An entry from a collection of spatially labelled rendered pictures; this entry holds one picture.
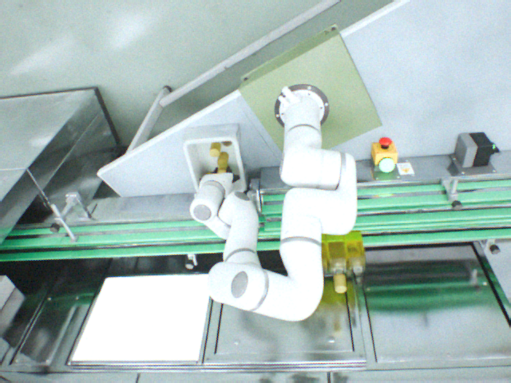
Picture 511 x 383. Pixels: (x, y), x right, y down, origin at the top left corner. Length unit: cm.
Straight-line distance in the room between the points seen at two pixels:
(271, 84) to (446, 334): 89
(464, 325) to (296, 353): 51
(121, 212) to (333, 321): 83
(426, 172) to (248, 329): 74
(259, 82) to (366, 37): 32
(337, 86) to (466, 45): 38
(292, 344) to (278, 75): 77
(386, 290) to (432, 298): 14
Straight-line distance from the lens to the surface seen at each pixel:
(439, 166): 135
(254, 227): 98
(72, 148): 189
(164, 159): 138
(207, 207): 104
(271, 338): 122
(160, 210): 142
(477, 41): 125
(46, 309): 163
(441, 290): 140
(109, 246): 151
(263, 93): 109
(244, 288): 73
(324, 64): 106
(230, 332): 126
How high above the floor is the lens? 182
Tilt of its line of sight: 50 degrees down
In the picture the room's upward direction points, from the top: 176 degrees counter-clockwise
